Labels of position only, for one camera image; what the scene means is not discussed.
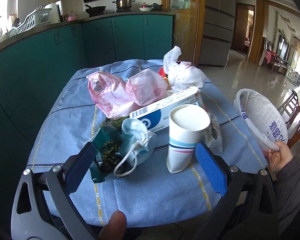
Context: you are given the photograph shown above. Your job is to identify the clear blue plastic bag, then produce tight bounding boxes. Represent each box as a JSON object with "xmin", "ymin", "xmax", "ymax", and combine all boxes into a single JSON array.
[{"xmin": 84, "ymin": 123, "xmax": 136, "ymax": 183}]

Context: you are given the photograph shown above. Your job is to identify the striped paper cup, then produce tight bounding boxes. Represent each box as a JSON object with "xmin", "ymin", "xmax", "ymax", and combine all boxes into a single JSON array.
[{"xmin": 166, "ymin": 104, "xmax": 210, "ymax": 173}]

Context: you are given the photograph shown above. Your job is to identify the blue surgical face mask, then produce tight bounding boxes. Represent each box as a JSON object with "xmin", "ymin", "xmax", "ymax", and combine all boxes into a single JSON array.
[{"xmin": 113, "ymin": 118, "xmax": 156, "ymax": 177}]

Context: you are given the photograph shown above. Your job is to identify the white trash bag with print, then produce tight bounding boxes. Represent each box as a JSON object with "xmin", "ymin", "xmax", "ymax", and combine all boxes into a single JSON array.
[{"xmin": 234, "ymin": 88, "xmax": 288, "ymax": 152}]

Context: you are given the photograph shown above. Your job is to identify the pink plastic packaging bag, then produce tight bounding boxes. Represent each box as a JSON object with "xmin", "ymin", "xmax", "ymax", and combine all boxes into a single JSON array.
[{"xmin": 87, "ymin": 69, "xmax": 168, "ymax": 119}]

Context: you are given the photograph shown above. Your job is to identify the white blue medicine box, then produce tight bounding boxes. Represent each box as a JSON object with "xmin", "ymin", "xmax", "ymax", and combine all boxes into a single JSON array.
[{"xmin": 129, "ymin": 87, "xmax": 203, "ymax": 132}]

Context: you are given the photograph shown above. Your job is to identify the green leafy vegetable scraps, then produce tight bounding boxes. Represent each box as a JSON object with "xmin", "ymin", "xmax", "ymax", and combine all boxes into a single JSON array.
[{"xmin": 97, "ymin": 116, "xmax": 128, "ymax": 173}]

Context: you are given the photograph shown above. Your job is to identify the dark sleeve right forearm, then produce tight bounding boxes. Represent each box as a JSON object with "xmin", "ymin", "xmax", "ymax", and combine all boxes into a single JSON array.
[{"xmin": 274, "ymin": 156, "xmax": 300, "ymax": 238}]

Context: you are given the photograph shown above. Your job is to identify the teal kitchen cabinets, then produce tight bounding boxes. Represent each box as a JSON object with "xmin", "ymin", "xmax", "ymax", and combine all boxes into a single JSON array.
[{"xmin": 0, "ymin": 12, "xmax": 173, "ymax": 202}]

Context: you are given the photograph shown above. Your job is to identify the right hand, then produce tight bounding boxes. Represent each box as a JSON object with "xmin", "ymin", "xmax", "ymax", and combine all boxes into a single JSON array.
[{"xmin": 262, "ymin": 141, "xmax": 293, "ymax": 173}]

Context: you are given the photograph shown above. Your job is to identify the left hand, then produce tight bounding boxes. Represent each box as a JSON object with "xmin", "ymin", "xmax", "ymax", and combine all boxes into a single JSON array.
[{"xmin": 98, "ymin": 210, "xmax": 127, "ymax": 240}]

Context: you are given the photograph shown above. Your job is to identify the carved wooden chair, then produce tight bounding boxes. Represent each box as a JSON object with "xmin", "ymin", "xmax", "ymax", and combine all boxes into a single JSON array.
[{"xmin": 277, "ymin": 87, "xmax": 300, "ymax": 148}]

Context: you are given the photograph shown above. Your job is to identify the white plastic bag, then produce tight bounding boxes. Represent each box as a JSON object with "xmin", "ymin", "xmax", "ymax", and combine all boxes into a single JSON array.
[{"xmin": 163, "ymin": 46, "xmax": 207, "ymax": 93}]

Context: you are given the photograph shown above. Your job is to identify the white dish rack basket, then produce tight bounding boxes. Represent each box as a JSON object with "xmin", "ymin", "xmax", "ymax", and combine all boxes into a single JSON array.
[{"xmin": 8, "ymin": 8, "xmax": 52, "ymax": 37}]

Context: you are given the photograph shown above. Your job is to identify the black wok pan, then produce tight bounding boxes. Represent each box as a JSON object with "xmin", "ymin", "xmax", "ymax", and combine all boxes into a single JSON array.
[{"xmin": 84, "ymin": 4, "xmax": 106, "ymax": 15}]

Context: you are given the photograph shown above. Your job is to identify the grey refrigerator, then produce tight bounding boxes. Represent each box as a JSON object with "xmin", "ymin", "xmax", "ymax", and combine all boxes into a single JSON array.
[{"xmin": 199, "ymin": 0, "xmax": 235, "ymax": 67}]

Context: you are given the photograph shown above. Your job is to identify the steel cooking pot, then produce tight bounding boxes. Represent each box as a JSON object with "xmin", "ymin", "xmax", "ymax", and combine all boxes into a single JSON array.
[{"xmin": 113, "ymin": 0, "xmax": 135, "ymax": 12}]

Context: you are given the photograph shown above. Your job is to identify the white bowl on counter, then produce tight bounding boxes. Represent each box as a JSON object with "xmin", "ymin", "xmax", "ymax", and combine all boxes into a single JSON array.
[{"xmin": 139, "ymin": 7, "xmax": 152, "ymax": 12}]

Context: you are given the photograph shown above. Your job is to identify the black small pot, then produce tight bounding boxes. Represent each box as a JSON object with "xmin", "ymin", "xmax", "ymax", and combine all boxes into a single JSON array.
[{"xmin": 149, "ymin": 3, "xmax": 163, "ymax": 11}]

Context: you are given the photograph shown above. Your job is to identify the wooden glass door frame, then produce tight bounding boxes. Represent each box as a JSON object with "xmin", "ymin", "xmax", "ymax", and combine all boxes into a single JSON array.
[{"xmin": 161, "ymin": 0, "xmax": 205, "ymax": 66}]

